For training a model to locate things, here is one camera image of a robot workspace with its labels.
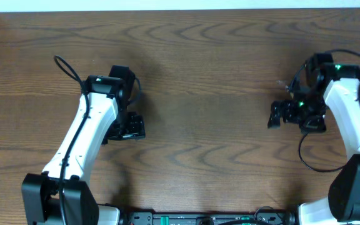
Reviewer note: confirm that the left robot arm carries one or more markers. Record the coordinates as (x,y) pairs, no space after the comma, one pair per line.
(61,193)

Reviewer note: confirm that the clear tape strip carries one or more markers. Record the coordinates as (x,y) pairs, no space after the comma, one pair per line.
(282,83)

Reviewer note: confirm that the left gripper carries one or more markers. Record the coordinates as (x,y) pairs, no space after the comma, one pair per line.
(137,130)

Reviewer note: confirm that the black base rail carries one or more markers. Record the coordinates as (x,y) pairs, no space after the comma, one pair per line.
(265,216)

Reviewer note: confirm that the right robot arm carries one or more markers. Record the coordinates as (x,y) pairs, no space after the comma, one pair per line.
(334,87)

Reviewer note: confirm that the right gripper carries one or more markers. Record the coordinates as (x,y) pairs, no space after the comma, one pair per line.
(317,125)

